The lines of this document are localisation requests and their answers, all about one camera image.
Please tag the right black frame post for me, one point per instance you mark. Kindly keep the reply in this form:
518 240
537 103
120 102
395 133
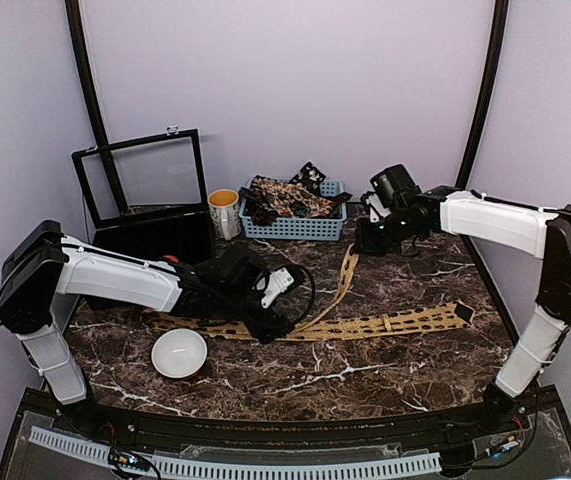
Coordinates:
486 88

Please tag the black front rail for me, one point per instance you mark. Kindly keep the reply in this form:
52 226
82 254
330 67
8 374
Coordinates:
151 427

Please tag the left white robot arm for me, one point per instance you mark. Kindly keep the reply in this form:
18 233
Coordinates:
48 262

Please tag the light blue plastic basket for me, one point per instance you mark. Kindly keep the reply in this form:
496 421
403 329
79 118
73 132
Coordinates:
327 229

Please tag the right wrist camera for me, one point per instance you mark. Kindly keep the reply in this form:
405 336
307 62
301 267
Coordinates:
395 187

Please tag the black floral tie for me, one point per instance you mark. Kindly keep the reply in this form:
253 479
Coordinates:
309 176

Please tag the white bowl orange outside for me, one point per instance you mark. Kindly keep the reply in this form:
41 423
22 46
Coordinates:
179 353

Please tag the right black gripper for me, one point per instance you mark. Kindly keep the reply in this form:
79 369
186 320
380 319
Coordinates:
364 244

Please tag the floral patterned tie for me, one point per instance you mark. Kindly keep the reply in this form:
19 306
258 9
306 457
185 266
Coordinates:
270 199

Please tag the left black frame post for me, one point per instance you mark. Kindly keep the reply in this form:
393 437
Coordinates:
77 36

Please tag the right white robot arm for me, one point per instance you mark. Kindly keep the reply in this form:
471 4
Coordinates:
545 233

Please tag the black frame post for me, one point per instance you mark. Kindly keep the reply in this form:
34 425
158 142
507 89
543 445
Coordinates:
77 36
486 88

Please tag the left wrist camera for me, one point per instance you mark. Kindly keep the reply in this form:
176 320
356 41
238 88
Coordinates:
240 269

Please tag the white mug yellow inside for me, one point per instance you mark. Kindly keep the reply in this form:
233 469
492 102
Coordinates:
224 209

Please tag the black display box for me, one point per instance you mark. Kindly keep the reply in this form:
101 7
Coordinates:
163 208

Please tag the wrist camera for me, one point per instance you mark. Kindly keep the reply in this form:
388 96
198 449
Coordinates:
240 269
395 187

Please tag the white cable duct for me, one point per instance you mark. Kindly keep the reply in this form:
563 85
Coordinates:
167 467

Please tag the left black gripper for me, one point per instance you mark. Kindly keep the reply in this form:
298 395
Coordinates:
271 324

